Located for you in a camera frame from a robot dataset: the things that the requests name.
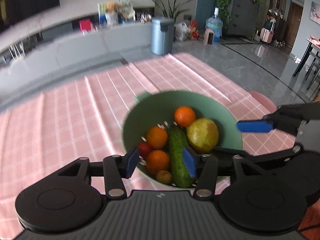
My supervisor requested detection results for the green cucumber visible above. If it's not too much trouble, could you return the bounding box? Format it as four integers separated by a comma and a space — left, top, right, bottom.
168, 125, 194, 189

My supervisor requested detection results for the green plastic bowl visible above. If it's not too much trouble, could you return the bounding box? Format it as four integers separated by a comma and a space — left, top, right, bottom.
121, 90, 244, 190

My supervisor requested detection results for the teddy bear in bag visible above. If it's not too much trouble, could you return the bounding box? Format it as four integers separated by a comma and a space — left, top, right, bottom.
98, 0, 136, 27

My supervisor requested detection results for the red box on console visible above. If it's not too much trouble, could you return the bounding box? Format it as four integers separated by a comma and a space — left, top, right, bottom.
79, 19, 93, 32

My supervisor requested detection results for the orange tangerine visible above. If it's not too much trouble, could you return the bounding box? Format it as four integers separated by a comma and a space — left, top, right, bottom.
145, 126, 168, 149
174, 106, 196, 127
146, 150, 170, 177

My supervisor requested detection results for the white plastic bag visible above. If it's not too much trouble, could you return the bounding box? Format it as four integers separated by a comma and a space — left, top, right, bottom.
175, 22, 189, 41

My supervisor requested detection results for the grey drawer cabinet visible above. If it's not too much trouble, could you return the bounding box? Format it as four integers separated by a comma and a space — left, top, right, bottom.
225, 0, 259, 38

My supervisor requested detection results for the blue water jug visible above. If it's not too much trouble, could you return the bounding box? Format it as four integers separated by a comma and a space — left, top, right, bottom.
206, 7, 223, 42

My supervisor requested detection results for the dark dining table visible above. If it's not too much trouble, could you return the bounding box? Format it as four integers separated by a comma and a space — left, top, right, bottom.
292, 36, 320, 90

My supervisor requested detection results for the pink checkered tablecloth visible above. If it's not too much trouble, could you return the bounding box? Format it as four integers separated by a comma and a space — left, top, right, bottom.
0, 52, 297, 240

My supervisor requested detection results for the yellow-green pear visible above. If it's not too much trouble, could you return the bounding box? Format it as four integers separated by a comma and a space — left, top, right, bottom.
187, 118, 219, 154

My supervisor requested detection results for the small red fruit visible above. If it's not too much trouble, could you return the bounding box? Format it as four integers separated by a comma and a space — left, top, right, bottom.
137, 142, 153, 159

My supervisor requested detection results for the pink small heater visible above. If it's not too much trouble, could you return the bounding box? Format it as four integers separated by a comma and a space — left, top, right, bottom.
203, 28, 214, 45

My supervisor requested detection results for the white tv console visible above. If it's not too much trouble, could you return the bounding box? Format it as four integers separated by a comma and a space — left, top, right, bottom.
1, 23, 151, 100

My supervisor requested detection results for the blue-grey trash bin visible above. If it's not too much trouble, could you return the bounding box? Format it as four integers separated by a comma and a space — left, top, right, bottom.
151, 17, 175, 56

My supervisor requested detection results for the small brown round fruit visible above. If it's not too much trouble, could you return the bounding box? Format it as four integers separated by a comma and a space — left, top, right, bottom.
156, 170, 172, 185

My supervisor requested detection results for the long-leaf potted plant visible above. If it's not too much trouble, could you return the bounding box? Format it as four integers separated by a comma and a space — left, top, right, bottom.
151, 0, 194, 22

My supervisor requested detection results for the pink round stool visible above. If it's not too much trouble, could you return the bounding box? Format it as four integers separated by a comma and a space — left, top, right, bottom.
249, 91, 277, 113

